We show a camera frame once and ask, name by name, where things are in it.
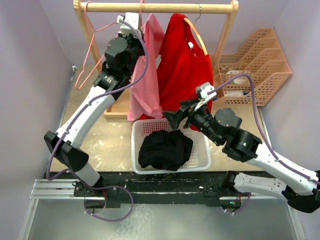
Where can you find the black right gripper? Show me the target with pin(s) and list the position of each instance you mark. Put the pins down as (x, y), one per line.
(175, 117)

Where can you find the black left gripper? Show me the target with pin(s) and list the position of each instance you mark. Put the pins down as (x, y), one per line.
(130, 37)

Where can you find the pink wire hanger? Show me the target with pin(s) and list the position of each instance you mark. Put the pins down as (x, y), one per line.
(140, 12)
(90, 33)

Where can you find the red t shirt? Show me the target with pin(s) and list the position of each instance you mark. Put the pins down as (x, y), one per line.
(181, 65)

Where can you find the black t shirt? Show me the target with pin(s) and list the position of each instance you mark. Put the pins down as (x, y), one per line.
(165, 150)

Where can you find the pink t shirt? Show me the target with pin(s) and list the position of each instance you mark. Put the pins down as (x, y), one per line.
(144, 95)

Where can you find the wooden hanger with metal hook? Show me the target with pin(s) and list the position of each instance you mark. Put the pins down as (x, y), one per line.
(193, 27)

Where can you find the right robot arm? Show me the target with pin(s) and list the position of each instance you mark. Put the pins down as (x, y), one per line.
(299, 186)

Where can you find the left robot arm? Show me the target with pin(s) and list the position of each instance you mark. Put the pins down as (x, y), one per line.
(64, 144)

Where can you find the white box with red logo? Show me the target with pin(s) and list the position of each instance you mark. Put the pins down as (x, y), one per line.
(233, 93)

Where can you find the white plastic basket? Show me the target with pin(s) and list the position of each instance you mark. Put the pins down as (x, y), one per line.
(200, 158)

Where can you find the wooden clothes rack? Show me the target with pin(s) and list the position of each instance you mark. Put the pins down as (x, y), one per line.
(230, 10)

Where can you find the peach plastic file organizer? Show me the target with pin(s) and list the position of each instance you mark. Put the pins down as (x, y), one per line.
(261, 57)

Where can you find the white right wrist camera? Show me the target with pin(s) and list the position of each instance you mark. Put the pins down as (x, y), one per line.
(205, 93)

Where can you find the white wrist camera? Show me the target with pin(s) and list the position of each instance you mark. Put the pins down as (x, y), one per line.
(205, 93)
(130, 24)

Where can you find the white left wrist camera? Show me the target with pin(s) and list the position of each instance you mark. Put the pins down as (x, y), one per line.
(130, 24)

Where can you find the aluminium rail frame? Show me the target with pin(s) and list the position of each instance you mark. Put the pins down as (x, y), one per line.
(174, 206)

